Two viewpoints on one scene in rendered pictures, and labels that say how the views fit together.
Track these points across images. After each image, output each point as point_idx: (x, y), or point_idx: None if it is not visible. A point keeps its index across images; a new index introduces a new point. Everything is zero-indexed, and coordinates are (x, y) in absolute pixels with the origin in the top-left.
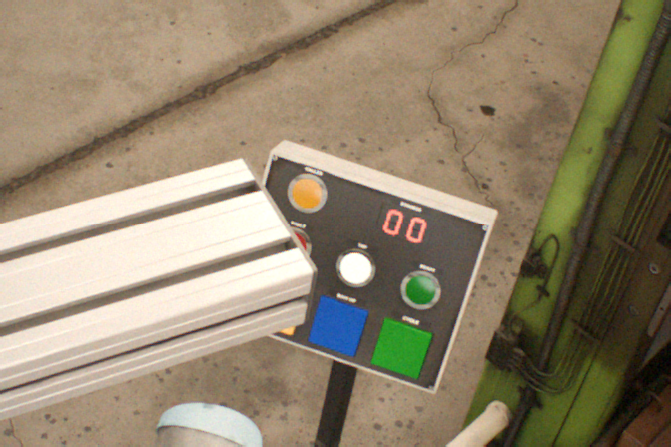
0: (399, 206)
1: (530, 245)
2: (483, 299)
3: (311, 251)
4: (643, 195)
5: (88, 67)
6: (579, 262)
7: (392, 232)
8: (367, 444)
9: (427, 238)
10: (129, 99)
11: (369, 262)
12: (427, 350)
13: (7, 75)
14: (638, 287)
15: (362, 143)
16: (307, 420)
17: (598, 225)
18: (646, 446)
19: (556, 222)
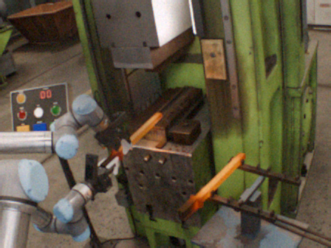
0: (43, 89)
1: (93, 99)
2: None
3: (26, 114)
4: (103, 57)
5: (25, 158)
6: (103, 91)
7: (43, 97)
8: (112, 212)
9: (52, 94)
10: (36, 161)
11: (41, 108)
12: None
13: None
14: (119, 88)
15: (98, 149)
16: (94, 212)
17: (101, 77)
18: (134, 125)
19: (94, 85)
